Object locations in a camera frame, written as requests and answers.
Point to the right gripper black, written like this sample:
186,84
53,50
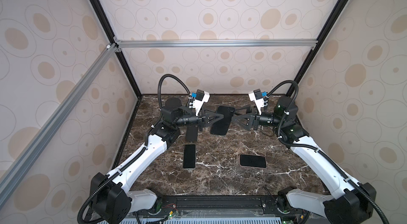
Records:
253,121

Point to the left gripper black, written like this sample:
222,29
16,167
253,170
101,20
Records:
202,120

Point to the bare black phone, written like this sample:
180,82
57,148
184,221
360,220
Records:
189,156

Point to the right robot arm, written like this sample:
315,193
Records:
349,201

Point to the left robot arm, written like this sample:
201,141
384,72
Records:
111,196

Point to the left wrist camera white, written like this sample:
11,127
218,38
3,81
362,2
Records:
197,99

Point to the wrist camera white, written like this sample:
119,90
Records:
258,98
197,99

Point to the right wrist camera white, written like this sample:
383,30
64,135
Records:
258,98

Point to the horizontal aluminium rail back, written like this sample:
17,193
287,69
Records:
234,43

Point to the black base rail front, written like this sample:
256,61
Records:
216,210

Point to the black frame post left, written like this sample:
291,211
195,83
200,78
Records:
106,26

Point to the black frame post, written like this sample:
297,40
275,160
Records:
326,29
106,26

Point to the black frame post right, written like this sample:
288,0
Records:
326,29

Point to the aluminium rail left wall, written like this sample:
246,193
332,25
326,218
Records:
31,153

